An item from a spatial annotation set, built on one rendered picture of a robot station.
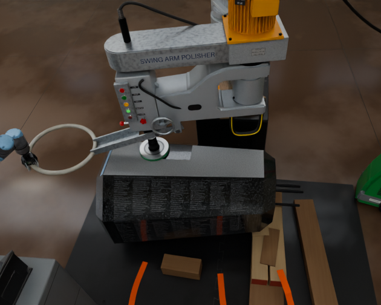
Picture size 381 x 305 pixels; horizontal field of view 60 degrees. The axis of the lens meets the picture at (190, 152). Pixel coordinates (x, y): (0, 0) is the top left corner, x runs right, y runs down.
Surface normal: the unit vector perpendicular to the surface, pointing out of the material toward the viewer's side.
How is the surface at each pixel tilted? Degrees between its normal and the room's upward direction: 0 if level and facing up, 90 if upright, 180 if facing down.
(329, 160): 0
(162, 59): 90
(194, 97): 90
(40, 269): 0
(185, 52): 90
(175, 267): 0
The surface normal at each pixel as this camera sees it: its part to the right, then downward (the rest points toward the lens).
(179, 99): 0.04, 0.74
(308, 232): -0.09, -0.66
